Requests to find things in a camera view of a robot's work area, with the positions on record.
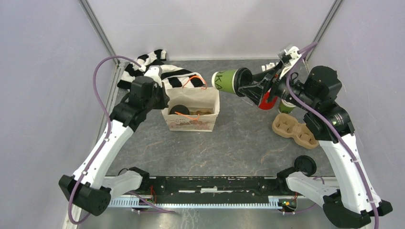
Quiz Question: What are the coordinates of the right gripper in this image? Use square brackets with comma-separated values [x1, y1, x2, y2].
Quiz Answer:
[239, 59, 318, 111]

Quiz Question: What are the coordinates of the black cup lid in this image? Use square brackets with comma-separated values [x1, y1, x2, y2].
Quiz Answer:
[234, 67, 253, 97]
[294, 155, 317, 177]
[169, 104, 190, 115]

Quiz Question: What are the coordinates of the paper takeout bag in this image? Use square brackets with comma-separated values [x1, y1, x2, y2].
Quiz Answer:
[162, 78, 220, 132]

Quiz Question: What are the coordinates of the brown cardboard cup carrier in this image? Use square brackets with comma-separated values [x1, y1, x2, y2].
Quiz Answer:
[189, 109, 214, 115]

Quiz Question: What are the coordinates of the green paper coffee cup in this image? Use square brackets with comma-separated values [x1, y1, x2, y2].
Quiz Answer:
[211, 69, 237, 94]

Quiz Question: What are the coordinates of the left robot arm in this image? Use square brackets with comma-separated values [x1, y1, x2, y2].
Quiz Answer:
[59, 76, 169, 216]

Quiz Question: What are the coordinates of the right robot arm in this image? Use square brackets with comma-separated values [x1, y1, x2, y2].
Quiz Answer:
[234, 66, 393, 228]

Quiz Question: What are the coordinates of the red straw holder cup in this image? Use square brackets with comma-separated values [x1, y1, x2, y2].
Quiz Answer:
[258, 92, 277, 110]

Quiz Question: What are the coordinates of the white wrapped straws bundle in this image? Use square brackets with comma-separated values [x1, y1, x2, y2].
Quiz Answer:
[261, 62, 278, 72]

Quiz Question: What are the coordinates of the black white striped cloth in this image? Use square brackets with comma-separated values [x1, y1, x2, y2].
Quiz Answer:
[117, 49, 205, 90]

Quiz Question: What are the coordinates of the stack of paper cups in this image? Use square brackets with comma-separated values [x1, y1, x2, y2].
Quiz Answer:
[278, 99, 296, 114]

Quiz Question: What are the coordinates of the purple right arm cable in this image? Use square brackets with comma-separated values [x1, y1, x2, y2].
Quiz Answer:
[285, 42, 380, 229]

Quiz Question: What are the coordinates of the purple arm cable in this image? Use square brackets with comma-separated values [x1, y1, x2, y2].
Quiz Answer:
[285, 42, 380, 229]
[67, 56, 141, 225]

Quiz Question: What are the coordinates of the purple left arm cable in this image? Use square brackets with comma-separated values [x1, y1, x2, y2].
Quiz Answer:
[67, 56, 141, 225]

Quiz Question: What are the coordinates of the metal cable duct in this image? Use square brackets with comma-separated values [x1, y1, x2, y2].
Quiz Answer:
[108, 197, 282, 209]

